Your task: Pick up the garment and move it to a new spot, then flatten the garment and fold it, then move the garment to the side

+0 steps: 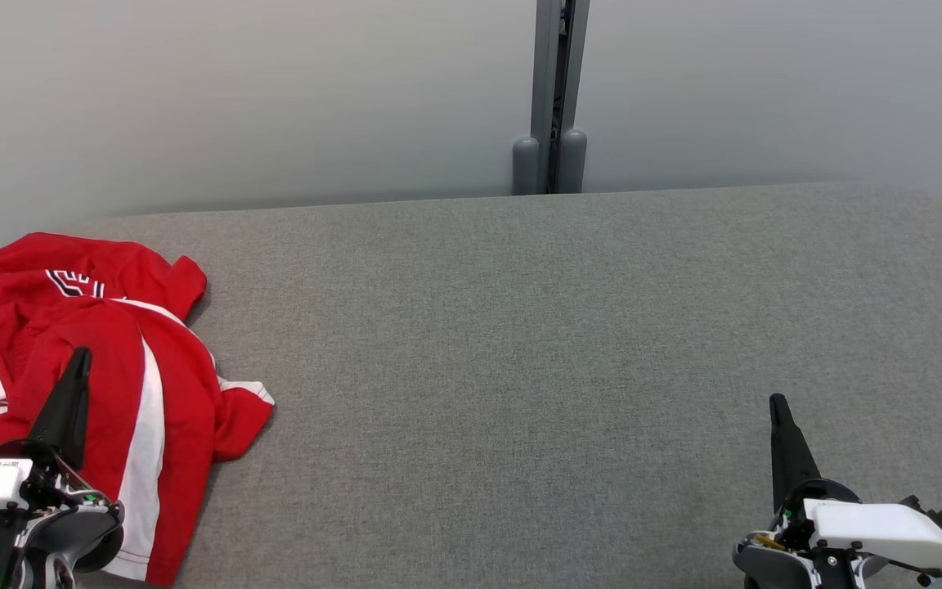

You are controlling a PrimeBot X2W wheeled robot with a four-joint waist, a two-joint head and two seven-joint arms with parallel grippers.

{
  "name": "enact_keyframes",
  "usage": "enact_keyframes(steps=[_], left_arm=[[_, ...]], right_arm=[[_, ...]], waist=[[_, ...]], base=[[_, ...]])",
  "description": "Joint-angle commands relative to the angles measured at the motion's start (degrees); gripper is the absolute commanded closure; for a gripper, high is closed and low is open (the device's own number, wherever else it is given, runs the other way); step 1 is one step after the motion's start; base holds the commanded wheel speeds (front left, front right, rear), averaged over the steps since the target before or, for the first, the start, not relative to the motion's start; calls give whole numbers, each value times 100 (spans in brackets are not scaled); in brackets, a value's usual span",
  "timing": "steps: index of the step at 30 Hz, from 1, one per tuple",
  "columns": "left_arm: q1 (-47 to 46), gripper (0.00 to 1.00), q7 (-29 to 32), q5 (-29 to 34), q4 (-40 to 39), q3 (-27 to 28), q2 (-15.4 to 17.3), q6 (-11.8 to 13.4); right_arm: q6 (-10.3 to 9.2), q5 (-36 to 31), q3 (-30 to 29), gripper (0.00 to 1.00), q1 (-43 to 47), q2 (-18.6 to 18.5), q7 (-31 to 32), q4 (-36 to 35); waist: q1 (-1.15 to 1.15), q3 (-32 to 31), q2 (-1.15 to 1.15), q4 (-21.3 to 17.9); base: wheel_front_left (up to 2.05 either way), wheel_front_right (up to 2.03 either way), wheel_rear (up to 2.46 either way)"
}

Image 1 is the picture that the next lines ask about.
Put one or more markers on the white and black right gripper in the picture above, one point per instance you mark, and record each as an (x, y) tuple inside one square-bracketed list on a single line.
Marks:
[(880, 528)]

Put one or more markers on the red shorts with white trim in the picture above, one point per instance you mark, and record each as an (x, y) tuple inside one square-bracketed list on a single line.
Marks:
[(185, 425)]

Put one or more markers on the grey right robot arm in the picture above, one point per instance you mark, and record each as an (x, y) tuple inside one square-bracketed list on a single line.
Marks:
[(769, 568)]

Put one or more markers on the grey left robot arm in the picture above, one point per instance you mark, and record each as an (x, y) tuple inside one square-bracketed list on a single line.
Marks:
[(87, 532)]

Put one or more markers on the grey partition post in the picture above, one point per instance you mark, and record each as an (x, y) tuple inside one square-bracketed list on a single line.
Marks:
[(543, 65)]

